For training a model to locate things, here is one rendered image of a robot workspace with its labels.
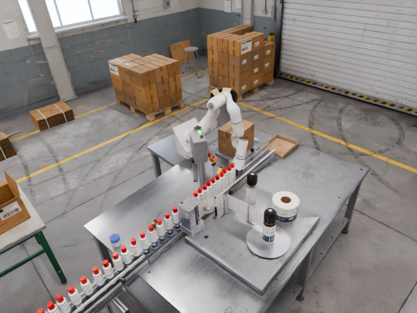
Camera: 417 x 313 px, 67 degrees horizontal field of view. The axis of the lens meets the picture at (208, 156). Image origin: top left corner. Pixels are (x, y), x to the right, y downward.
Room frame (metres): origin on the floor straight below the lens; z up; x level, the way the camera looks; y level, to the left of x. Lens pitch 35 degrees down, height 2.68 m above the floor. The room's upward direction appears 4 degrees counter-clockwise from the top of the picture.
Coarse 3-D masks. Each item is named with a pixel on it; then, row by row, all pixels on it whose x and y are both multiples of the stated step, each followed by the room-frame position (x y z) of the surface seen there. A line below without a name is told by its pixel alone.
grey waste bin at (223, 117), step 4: (224, 104) 4.49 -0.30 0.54; (220, 108) 4.50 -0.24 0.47; (224, 108) 4.49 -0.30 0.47; (220, 112) 4.51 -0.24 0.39; (224, 112) 4.50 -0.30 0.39; (220, 116) 4.52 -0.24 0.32; (224, 116) 4.51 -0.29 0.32; (228, 116) 4.52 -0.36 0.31; (220, 120) 4.52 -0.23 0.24; (224, 120) 4.51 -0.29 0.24; (228, 120) 4.52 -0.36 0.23
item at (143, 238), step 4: (140, 232) 1.47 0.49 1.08; (144, 232) 1.47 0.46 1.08; (140, 236) 1.45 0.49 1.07; (144, 236) 1.45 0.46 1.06; (140, 240) 1.45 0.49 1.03; (144, 240) 1.44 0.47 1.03; (144, 244) 1.44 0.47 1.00; (148, 244) 1.46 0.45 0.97; (144, 248) 1.44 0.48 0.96; (148, 248) 1.45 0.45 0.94; (144, 252) 1.44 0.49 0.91; (148, 252) 1.45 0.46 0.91
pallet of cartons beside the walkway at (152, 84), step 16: (112, 64) 5.81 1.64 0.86; (128, 64) 5.65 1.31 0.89; (144, 64) 5.61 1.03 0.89; (160, 64) 5.53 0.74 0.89; (176, 64) 5.62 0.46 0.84; (112, 80) 5.90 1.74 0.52; (128, 80) 5.44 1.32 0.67; (144, 80) 5.14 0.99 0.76; (160, 80) 5.36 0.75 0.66; (176, 80) 5.58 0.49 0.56; (128, 96) 5.52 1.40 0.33; (144, 96) 5.12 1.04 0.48; (160, 96) 5.32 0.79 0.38; (176, 96) 5.56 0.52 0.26; (144, 112) 5.22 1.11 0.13; (160, 112) 5.23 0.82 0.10
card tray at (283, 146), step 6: (276, 138) 2.92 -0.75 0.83; (282, 138) 2.90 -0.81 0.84; (288, 138) 2.86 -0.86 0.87; (264, 144) 2.77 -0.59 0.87; (270, 144) 2.82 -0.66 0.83; (276, 144) 2.81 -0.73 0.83; (282, 144) 2.81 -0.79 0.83; (288, 144) 2.80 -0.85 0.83; (294, 144) 2.79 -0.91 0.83; (264, 150) 2.71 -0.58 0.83; (276, 150) 2.70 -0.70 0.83; (282, 150) 2.69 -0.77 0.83; (288, 150) 2.63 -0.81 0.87; (282, 156) 2.58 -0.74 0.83
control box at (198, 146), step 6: (192, 132) 2.07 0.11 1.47; (192, 138) 1.98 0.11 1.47; (198, 138) 1.98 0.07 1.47; (204, 138) 1.97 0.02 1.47; (192, 144) 1.97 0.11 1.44; (198, 144) 1.93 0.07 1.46; (204, 144) 1.94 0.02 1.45; (192, 150) 2.00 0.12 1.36; (198, 150) 1.93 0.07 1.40; (204, 150) 1.94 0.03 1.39; (198, 156) 1.93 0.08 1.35; (204, 156) 1.94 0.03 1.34; (198, 162) 1.93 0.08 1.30; (204, 162) 1.94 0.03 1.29
